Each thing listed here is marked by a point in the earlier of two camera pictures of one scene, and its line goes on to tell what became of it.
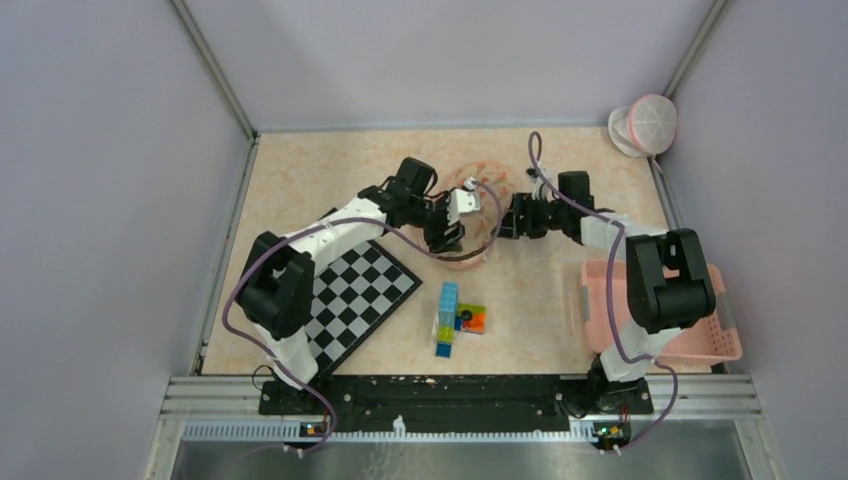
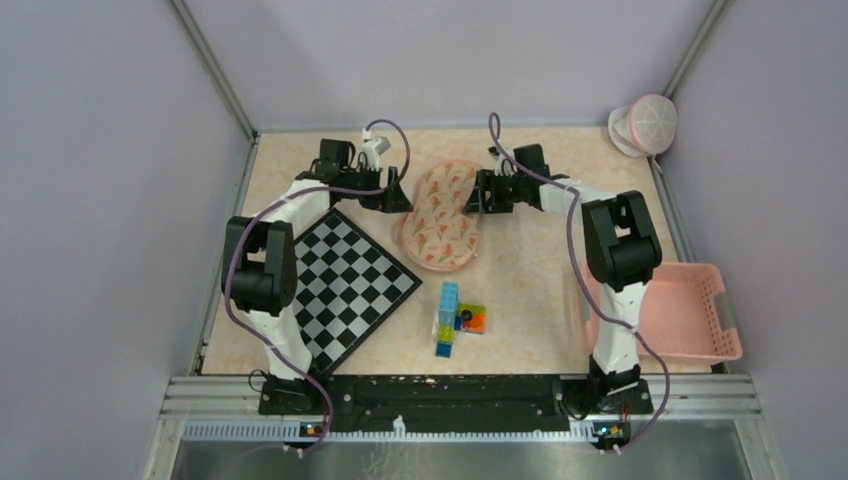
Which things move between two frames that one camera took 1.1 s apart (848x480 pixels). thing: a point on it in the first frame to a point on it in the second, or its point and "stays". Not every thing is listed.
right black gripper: x=512 y=226 to x=486 y=181
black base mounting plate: x=457 y=403 stays
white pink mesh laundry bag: x=646 y=128 stays
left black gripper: x=437 y=241 to x=392 y=200
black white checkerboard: x=353 y=297 stays
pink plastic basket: x=714 y=337 stays
